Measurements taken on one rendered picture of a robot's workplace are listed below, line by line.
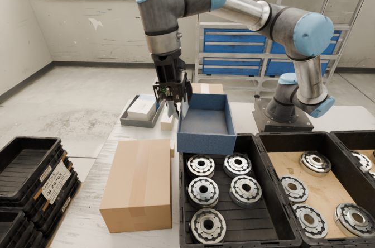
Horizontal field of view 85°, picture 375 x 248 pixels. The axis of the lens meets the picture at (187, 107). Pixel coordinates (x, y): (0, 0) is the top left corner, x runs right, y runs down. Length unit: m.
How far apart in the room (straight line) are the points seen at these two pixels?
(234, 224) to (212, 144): 0.29
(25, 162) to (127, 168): 0.92
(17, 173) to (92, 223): 0.77
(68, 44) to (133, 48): 1.08
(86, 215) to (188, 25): 2.90
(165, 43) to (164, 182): 0.49
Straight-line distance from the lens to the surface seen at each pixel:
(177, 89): 0.48
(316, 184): 0.92
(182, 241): 0.59
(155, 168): 0.80
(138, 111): 1.20
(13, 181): 1.55
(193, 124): 0.64
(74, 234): 0.94
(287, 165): 0.93
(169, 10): 0.44
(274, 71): 2.83
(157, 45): 0.45
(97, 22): 3.70
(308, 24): 0.71
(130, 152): 0.87
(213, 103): 0.70
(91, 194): 1.00
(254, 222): 0.75
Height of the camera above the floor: 1.48
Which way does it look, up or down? 35 degrees down
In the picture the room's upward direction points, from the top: straight up
